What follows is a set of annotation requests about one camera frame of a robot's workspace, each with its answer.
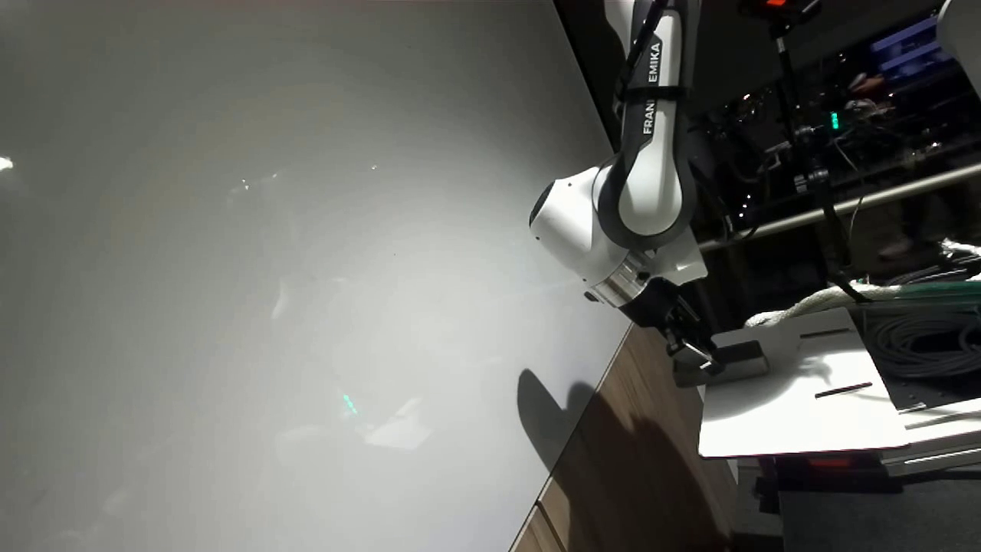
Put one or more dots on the black whiteboard duster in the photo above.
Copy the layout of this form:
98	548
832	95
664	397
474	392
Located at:
737	363

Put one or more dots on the black tripod stand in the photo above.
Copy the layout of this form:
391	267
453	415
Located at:
813	172

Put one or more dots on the dark monitor screen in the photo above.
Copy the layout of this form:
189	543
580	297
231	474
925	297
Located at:
907	51

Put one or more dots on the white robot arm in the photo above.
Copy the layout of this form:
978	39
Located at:
627	227

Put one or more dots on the black marker on table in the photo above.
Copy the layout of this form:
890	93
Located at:
837	390

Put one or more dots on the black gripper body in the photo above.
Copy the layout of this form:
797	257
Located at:
666	307

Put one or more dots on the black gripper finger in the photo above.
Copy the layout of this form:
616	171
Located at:
674	342
703	347

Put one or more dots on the metal horizontal rail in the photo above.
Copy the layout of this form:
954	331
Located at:
898	191

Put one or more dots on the small white side table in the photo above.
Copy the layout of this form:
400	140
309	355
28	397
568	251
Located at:
775	415

